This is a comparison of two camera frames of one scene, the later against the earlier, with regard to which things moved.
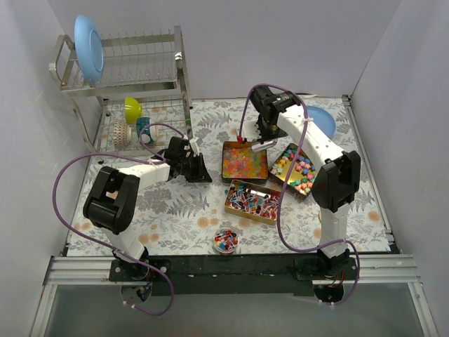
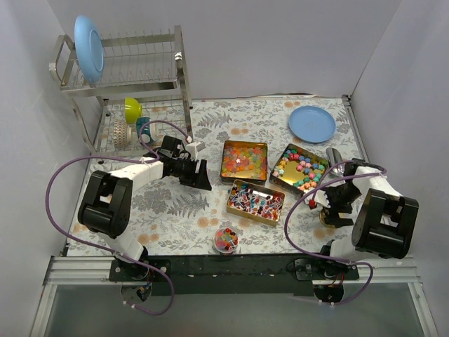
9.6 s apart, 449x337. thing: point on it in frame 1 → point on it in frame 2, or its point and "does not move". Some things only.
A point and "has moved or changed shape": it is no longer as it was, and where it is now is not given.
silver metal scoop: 266,144 has moved or changed shape
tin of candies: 252,201 does not move
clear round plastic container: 226,241 does not move
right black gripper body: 265,132 → 337,217
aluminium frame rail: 64,271 does not move
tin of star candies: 300,185 does not move
